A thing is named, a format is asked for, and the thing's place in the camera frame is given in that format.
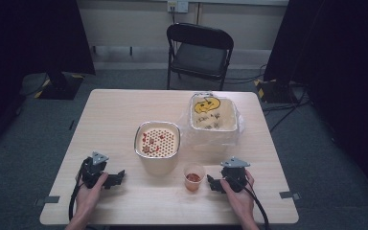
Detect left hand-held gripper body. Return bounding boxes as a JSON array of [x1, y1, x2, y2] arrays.
[[77, 151, 110, 190]]

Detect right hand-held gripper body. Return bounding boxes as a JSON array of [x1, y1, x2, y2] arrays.
[[219, 155, 251, 194]]

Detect clear plastic cup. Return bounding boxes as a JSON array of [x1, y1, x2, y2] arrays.
[[183, 163, 207, 193]]

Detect person's right hand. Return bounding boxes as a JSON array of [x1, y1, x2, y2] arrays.
[[219, 169, 257, 222]]

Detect person's left hand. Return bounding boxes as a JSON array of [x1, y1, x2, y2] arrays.
[[75, 172, 109, 221]]

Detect red food scraps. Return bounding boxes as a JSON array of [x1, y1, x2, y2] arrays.
[[141, 130, 169, 154]]

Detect cream bin with strainer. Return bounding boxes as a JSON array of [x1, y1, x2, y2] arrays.
[[133, 120, 182, 176]]

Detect clear plastic bag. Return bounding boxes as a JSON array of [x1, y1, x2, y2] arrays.
[[179, 91, 246, 151]]

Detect grey tape piece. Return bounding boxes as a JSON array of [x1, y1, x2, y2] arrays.
[[279, 190, 302, 202], [34, 195, 61, 207]]

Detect cream bin with smiley print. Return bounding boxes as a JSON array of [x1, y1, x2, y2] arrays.
[[189, 92, 240, 151]]

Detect black stand base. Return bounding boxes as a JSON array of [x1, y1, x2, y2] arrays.
[[34, 71, 85, 101], [253, 78, 299, 104]]

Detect black folding chair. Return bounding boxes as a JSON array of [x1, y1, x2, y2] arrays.
[[166, 22, 235, 91]]

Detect black curtain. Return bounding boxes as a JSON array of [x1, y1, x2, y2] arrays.
[[263, 0, 368, 205], [0, 0, 97, 161]]

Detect left hand-held gripper cable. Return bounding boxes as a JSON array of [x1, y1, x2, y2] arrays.
[[68, 166, 87, 222]]

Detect hand-held gripper cable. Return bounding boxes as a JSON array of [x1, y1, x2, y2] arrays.
[[68, 166, 87, 222], [228, 176, 271, 230]]

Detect right hand-held gripper cable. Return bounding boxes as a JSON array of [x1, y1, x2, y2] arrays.
[[228, 176, 271, 230]]

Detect black floor cable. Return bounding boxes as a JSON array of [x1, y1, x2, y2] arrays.
[[262, 85, 311, 132]]

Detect white wall socket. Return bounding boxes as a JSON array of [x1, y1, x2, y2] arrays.
[[167, 0, 190, 14]]

